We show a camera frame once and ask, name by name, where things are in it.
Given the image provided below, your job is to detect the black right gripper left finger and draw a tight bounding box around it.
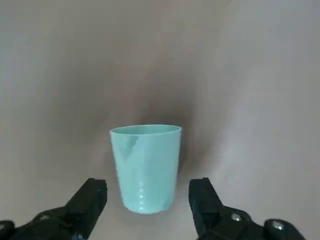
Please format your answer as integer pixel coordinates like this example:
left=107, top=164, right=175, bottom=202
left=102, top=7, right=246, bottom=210
left=0, top=178, right=109, bottom=240

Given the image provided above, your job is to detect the green plastic cup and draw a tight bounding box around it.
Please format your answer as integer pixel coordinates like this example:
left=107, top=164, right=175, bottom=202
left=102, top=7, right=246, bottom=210
left=109, top=124, right=183, bottom=216

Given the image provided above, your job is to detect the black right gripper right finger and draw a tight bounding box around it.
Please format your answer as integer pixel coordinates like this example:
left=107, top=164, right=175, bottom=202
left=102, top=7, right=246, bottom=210
left=188, top=177, right=305, bottom=240

